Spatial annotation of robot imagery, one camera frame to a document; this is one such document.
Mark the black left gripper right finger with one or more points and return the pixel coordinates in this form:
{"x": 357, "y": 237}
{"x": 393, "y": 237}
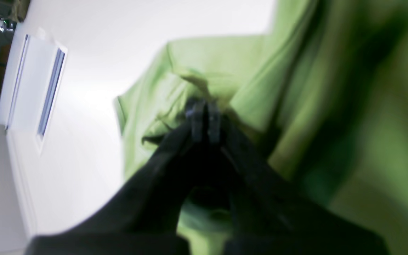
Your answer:
{"x": 270, "y": 217}

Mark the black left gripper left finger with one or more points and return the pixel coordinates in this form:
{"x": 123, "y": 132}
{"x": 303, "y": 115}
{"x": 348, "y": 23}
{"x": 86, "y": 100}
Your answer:
{"x": 142, "y": 217}

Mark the green t-shirt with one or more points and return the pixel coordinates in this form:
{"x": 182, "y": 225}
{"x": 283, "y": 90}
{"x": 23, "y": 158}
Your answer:
{"x": 323, "y": 96}

